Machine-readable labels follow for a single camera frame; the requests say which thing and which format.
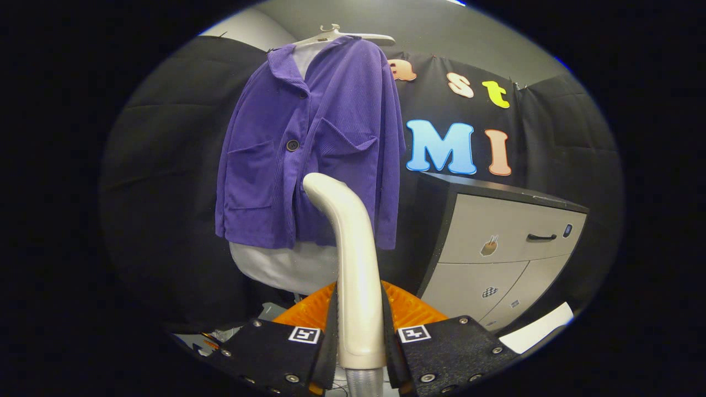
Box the white garment steamer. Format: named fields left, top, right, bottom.
left=303, top=173, right=387, bottom=397

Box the white paper sheet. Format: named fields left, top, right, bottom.
left=499, top=302, right=574, bottom=353

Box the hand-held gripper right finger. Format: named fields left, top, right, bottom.
left=381, top=280, right=519, bottom=395

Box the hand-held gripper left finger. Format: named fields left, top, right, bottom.
left=207, top=282, right=338, bottom=396

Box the purple corduroy jacket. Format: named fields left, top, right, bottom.
left=215, top=36, right=407, bottom=250

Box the white clothes hanger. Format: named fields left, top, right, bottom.
left=292, top=24, right=396, bottom=47

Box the white shirt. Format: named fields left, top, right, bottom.
left=229, top=43, right=340, bottom=296

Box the grey cabinet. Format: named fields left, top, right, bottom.
left=416, top=172, right=590, bottom=331

